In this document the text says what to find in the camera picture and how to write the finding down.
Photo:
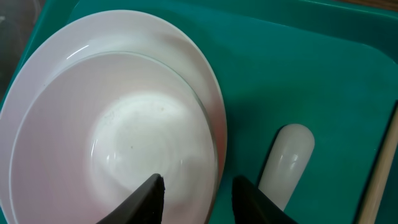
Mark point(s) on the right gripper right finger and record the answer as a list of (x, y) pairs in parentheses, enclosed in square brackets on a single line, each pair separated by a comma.
[(251, 206)]

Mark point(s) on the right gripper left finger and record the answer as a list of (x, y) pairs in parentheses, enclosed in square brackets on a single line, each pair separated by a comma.
[(144, 206)]

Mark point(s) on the small white food bowl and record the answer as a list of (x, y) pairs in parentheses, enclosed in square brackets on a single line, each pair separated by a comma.
[(99, 130)]

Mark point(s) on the large white plate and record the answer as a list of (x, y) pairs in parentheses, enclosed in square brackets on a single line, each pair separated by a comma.
[(114, 30)]

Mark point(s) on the white plastic spoon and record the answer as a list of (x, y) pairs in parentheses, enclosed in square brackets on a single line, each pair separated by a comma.
[(289, 156)]

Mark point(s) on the wooden chopstick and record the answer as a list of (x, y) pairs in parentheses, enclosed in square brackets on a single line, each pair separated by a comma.
[(377, 183)]

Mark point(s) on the teal plastic serving tray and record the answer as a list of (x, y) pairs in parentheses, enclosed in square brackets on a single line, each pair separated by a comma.
[(331, 67)]

